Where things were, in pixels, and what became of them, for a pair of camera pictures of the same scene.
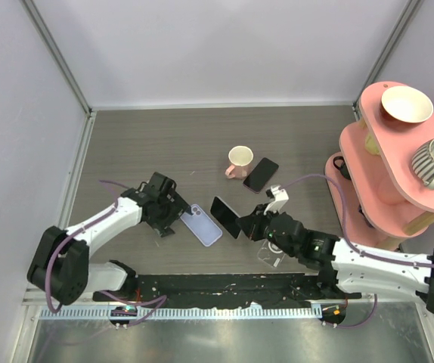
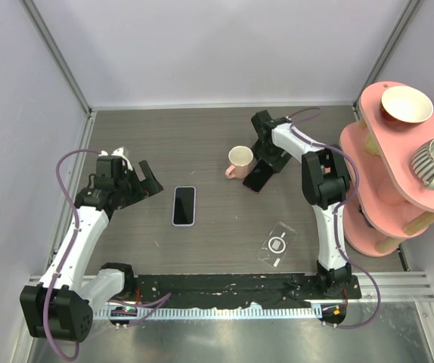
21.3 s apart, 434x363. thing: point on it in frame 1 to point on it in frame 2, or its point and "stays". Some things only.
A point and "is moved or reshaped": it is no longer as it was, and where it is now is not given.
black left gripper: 178,207 to 144,188
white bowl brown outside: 406,104 stays
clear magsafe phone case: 271,253 stays
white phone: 226,217 to 184,211
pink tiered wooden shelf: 378,198 stays
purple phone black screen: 261,175 stays
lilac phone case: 202,225 is moved or reshaped
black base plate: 204,290 stays
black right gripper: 251,224 to 277,162
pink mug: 240,157 stays
